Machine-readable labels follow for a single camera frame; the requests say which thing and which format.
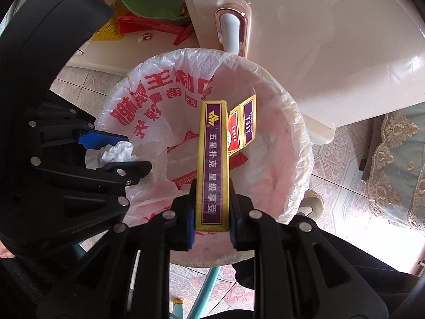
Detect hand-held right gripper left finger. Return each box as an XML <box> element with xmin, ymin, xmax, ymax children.
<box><xmin>43</xmin><ymin>179</ymin><xmax>197</xmax><ymax>319</ymax></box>

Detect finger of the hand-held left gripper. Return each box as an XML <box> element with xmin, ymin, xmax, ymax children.
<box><xmin>30</xmin><ymin>156</ymin><xmax>153</xmax><ymax>237</ymax></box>
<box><xmin>23</xmin><ymin>106</ymin><xmax>130</xmax><ymax>151</ymax></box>

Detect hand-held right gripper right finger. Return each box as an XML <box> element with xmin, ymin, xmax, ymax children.
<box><xmin>228</xmin><ymin>186</ymin><xmax>389</xmax><ymax>319</ymax></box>

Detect white tissue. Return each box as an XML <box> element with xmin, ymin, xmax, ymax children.
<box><xmin>100</xmin><ymin>140</ymin><xmax>141</xmax><ymax>164</ymax></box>

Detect trash bin with plastic bag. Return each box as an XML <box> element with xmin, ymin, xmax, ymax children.
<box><xmin>84</xmin><ymin>47</ymin><xmax>316</xmax><ymax>269</ymax></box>

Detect yellow purple card box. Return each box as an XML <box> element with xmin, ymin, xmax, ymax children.
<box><xmin>195</xmin><ymin>100</ymin><xmax>230</xmax><ymax>234</ymax></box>

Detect round trash bin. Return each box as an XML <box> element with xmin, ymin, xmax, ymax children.
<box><xmin>104</xmin><ymin>48</ymin><xmax>316</xmax><ymax>269</ymax></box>

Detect red yellow card box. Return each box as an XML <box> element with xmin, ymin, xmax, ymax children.
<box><xmin>227</xmin><ymin>94</ymin><xmax>258</xmax><ymax>157</ymax></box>

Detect person's left hand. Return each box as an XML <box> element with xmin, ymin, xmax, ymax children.
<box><xmin>0</xmin><ymin>243</ymin><xmax>16</xmax><ymax>260</ymax></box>

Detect teal metal stool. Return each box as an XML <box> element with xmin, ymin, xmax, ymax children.
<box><xmin>72</xmin><ymin>242</ymin><xmax>220</xmax><ymax>319</ymax></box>

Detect yellow peg board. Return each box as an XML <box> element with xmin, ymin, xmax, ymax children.
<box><xmin>89</xmin><ymin>0</ymin><xmax>137</xmax><ymax>42</ymax></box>

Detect beige slipper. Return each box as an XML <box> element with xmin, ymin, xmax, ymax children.
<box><xmin>300</xmin><ymin>190</ymin><xmax>325</xmax><ymax>220</ymax></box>

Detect red plastic tray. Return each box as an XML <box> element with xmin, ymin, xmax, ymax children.
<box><xmin>116</xmin><ymin>14</ymin><xmax>195</xmax><ymax>46</ymax></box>

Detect green plastic bowl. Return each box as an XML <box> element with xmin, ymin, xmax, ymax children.
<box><xmin>121</xmin><ymin>0</ymin><xmax>190</xmax><ymax>26</ymax></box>

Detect person's dark trousers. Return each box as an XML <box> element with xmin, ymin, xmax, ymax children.
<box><xmin>0</xmin><ymin>217</ymin><xmax>425</xmax><ymax>319</ymax></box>

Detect white pink table leg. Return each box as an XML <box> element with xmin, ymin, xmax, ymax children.
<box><xmin>214</xmin><ymin>0</ymin><xmax>253</xmax><ymax>58</ymax></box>

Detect blue quilted sofa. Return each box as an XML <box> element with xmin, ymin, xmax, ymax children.
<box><xmin>363</xmin><ymin>101</ymin><xmax>425</xmax><ymax>234</ymax></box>

